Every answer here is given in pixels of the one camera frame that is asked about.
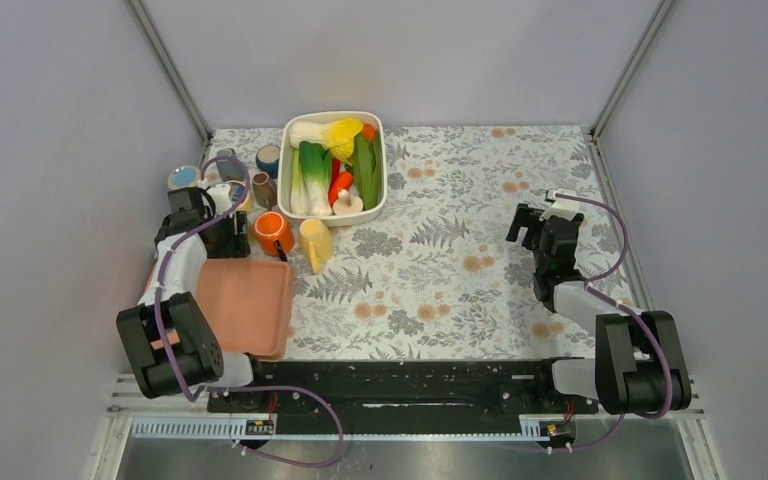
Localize orange mug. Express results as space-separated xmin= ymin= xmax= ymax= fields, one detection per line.
xmin=253 ymin=211 xmax=295 ymax=261

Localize brown mug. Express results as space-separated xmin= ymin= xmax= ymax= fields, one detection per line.
xmin=252 ymin=172 xmax=277 ymax=210

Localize light blue glazed mug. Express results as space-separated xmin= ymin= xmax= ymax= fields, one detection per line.
xmin=167 ymin=165 xmax=201 ymax=191

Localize yellow mug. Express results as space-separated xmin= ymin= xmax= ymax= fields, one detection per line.
xmin=299 ymin=219 xmax=334 ymax=274

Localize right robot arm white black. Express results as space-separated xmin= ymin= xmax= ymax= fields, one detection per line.
xmin=506 ymin=203 xmax=693 ymax=418

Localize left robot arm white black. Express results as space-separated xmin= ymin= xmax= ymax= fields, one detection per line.
xmin=116 ymin=183 xmax=271 ymax=411

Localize grey mug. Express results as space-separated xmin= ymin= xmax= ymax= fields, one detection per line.
xmin=215 ymin=149 xmax=248 ymax=182

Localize dark blue mug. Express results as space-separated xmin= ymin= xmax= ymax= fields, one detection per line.
xmin=255 ymin=145 xmax=281 ymax=179

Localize pink plastic tray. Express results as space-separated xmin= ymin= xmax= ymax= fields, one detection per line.
xmin=135 ymin=255 xmax=295 ymax=361

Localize white vegetable tray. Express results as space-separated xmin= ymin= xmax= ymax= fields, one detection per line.
xmin=277 ymin=111 xmax=388 ymax=227

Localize bok choy toy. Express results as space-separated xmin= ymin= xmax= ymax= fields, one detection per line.
xmin=290 ymin=141 xmax=332 ymax=216

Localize floral table mat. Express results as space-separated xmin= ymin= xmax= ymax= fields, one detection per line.
xmin=199 ymin=125 xmax=638 ymax=363

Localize white mushroom toy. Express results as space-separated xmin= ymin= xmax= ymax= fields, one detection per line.
xmin=332 ymin=189 xmax=364 ymax=215

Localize orange carrot toy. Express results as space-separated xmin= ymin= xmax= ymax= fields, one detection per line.
xmin=328 ymin=171 xmax=354 ymax=206

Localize red chili toy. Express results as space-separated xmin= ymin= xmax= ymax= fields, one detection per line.
xmin=331 ymin=157 xmax=342 ymax=182

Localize napa cabbage toy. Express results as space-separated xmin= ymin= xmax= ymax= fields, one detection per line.
xmin=288 ymin=117 xmax=365 ymax=161

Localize green leafy vegetable toy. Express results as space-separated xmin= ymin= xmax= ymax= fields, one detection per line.
xmin=352 ymin=132 xmax=382 ymax=210

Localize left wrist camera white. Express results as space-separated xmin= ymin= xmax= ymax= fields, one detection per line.
xmin=206 ymin=183 xmax=233 ymax=216

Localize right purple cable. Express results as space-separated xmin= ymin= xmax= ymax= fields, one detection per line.
xmin=536 ymin=192 xmax=675 ymax=455

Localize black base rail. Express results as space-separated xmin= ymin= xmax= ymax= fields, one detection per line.
xmin=207 ymin=360 xmax=598 ymax=437

